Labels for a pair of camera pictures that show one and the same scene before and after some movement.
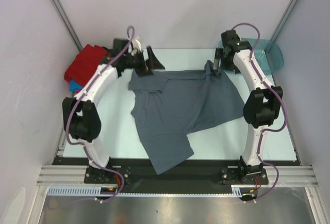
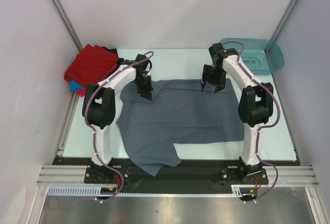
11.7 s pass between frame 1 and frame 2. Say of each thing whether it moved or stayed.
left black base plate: stayed
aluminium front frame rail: stayed
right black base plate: stayed
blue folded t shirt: stayed
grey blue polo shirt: moved
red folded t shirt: stayed
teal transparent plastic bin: stayed
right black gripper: moved
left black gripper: moved
